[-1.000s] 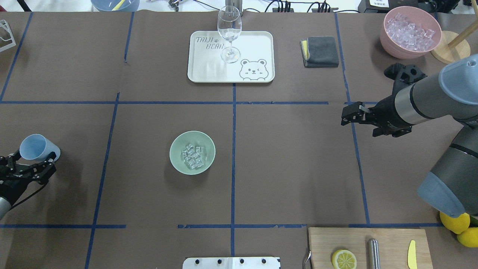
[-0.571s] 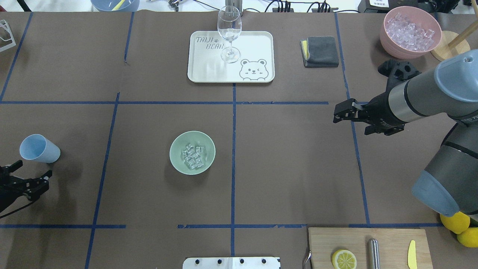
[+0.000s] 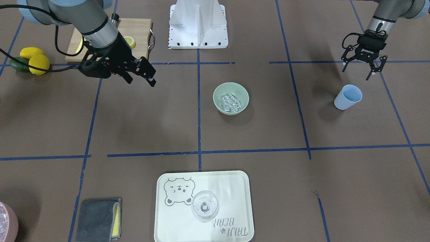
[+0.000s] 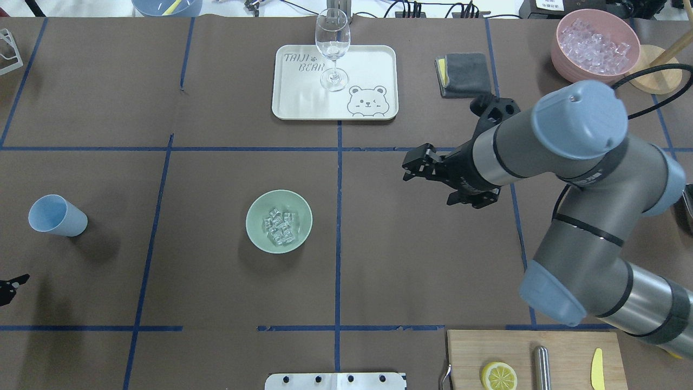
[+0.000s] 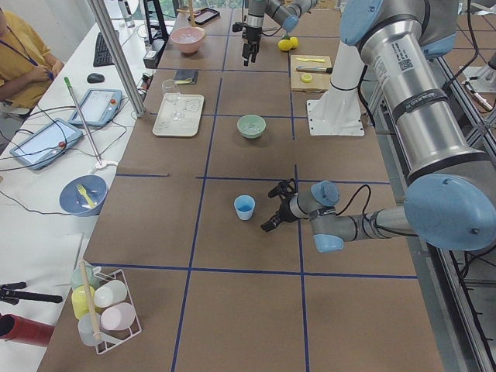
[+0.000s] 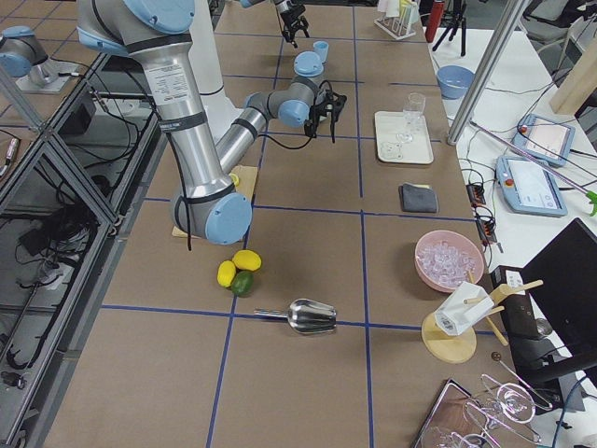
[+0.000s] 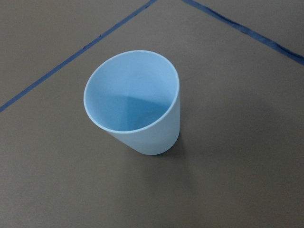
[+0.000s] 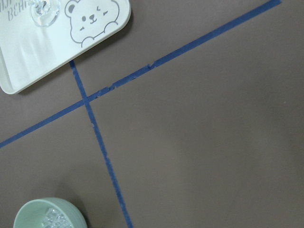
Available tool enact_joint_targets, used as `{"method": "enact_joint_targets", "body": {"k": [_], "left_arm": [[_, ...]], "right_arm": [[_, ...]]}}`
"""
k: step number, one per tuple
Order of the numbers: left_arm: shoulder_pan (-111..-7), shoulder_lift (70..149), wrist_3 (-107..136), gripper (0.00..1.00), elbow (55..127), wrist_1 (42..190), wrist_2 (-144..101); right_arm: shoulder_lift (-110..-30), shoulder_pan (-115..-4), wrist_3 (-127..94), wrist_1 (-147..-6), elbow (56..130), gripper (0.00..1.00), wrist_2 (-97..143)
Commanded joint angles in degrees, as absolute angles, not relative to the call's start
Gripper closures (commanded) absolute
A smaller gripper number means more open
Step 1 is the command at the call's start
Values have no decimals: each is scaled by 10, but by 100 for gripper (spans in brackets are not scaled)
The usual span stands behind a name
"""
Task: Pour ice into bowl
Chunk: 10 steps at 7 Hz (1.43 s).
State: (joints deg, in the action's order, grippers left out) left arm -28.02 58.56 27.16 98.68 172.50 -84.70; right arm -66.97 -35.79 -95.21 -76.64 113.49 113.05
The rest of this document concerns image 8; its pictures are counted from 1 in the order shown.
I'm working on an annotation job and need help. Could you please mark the ice cubes in green bowl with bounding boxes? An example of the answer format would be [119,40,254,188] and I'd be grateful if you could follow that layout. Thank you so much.
[42,208,72,228]

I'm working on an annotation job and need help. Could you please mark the cream bear tray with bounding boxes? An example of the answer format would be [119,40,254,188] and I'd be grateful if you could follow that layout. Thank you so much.
[0,0,131,95]

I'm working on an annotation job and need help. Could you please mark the light green ceramic bowl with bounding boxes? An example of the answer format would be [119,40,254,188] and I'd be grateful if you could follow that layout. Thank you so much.
[13,198,87,228]

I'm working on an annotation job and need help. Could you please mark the clear wine glass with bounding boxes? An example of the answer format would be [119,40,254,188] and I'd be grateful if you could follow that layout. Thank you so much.
[27,0,61,27]

